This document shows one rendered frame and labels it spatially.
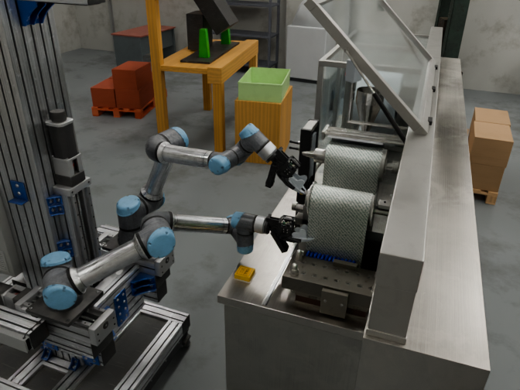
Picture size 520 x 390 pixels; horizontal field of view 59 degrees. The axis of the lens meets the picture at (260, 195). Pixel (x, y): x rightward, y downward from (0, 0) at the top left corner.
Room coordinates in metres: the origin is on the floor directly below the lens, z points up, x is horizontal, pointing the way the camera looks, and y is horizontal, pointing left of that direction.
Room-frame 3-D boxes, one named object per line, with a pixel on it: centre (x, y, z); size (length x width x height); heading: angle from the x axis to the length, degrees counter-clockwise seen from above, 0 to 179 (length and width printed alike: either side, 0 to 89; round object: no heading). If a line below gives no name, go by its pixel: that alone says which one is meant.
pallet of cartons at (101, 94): (6.77, 1.95, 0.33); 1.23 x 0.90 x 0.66; 161
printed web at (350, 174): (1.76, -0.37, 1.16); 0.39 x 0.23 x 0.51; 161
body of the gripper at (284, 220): (1.66, -0.09, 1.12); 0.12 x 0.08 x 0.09; 71
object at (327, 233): (1.58, -0.31, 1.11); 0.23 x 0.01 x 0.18; 71
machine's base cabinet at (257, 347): (2.55, -0.57, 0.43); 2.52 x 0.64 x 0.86; 161
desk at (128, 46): (9.43, 2.30, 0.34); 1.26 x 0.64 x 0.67; 159
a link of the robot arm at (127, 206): (1.99, 0.65, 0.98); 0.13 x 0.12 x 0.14; 149
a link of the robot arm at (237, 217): (1.71, 0.06, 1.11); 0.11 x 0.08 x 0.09; 71
